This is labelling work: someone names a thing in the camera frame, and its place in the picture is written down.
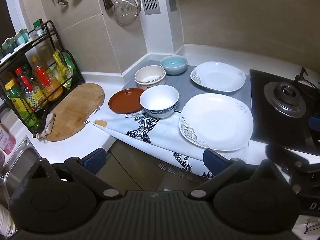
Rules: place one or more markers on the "metal mesh strainer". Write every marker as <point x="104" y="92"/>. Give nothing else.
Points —
<point x="127" y="7"/>

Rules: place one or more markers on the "light blue bowl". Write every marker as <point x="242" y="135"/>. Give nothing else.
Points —
<point x="173" y="63"/>

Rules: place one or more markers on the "white square floral plate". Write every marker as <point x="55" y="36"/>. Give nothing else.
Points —
<point x="217" y="120"/>
<point x="217" y="76"/>

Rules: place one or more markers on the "yellow-capped green bottle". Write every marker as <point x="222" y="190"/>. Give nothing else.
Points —
<point x="17" y="100"/>

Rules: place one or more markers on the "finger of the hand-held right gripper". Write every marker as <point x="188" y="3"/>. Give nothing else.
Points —
<point x="315" y="123"/>
<point x="287" y="158"/>

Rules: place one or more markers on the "teal ceramic jar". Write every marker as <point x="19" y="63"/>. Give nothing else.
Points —
<point x="22" y="37"/>
<point x="8" y="46"/>

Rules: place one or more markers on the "white bowl with blue pattern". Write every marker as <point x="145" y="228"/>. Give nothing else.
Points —
<point x="157" y="97"/>

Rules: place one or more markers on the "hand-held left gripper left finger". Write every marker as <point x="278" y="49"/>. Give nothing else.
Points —
<point x="96" y="158"/>

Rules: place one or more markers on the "brown round plate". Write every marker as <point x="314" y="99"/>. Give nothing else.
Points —
<point x="122" y="101"/>

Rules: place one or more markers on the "green and yellow packet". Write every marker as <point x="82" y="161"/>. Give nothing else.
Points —
<point x="62" y="67"/>

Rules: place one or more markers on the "white printed cloth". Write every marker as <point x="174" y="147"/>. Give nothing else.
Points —
<point x="160" y="132"/>

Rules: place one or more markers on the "steel sink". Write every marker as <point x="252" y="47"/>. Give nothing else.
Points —
<point x="17" y="165"/>

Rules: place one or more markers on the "red-capped sauce bottle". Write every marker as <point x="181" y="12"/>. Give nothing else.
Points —
<point x="27" y="85"/>

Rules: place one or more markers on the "black pan support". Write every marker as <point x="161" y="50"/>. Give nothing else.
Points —
<point x="303" y="73"/>

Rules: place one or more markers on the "grey stove burner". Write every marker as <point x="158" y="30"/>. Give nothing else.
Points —
<point x="285" y="97"/>

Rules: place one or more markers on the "pink packet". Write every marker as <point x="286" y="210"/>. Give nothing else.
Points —
<point x="6" y="140"/>

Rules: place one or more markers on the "green-capped spice jar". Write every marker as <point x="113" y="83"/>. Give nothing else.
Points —
<point x="39" y="28"/>

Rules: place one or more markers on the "cream ridged bowl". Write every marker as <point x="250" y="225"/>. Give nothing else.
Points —
<point x="150" y="76"/>

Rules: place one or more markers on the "wooden cutting board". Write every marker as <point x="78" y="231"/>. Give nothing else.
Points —
<point x="72" y="110"/>

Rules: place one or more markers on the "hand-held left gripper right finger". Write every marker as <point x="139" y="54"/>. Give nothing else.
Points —
<point x="212" y="158"/>

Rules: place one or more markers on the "black glass gas stove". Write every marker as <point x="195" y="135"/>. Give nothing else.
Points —
<point x="260" y="120"/>

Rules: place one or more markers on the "orange-capped sauce bottle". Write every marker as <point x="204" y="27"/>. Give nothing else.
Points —
<point x="43" y="80"/>

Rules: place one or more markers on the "grey drying mat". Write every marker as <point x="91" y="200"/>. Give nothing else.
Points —
<point x="185" y="87"/>

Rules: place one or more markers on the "white rag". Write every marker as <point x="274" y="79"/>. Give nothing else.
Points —
<point x="46" y="127"/>

